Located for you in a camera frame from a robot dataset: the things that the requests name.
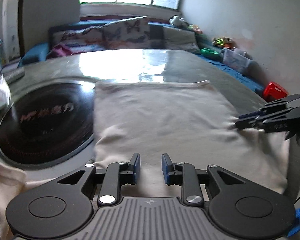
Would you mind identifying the cream white garment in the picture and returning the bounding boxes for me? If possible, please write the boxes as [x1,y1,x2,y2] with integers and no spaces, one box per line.
[0,81,295,239]

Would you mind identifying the red plastic stool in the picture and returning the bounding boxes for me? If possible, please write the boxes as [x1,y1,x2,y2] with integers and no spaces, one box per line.
[263,81,289,102]

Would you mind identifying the clear plastic storage box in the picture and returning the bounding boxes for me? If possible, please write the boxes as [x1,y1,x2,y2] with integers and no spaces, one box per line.
[221,48,255,75]

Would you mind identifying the blue corner sofa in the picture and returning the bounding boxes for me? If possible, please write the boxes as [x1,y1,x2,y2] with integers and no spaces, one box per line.
[19,16,264,95]

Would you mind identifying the colourful plush toys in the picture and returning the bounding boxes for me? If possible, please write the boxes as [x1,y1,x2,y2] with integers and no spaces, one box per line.
[211,37,234,49]

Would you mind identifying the green plastic bowl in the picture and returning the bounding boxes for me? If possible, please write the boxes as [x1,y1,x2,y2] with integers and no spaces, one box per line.
[201,48,220,60]

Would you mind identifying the black round induction cooktop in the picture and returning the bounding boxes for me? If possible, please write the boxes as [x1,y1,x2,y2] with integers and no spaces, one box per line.
[0,81,95,169]

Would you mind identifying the grey cushion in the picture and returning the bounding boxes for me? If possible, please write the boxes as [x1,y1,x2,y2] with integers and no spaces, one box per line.
[162,27,201,54]

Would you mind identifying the white plush toy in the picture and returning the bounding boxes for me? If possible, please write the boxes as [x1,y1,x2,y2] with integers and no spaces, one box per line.
[169,15,189,29]

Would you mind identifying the pink purple cloth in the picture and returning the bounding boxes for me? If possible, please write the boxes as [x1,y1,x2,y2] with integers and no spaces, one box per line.
[46,44,72,59]

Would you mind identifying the long butterfly print pillow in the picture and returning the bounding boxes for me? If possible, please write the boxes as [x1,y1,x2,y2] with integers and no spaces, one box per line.
[51,25,106,53]

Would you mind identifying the large butterfly print pillow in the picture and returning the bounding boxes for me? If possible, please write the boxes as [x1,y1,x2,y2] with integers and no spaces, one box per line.
[102,16,151,50]

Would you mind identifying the grey remote control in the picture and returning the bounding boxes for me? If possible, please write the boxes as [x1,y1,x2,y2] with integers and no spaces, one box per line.
[3,67,25,84]

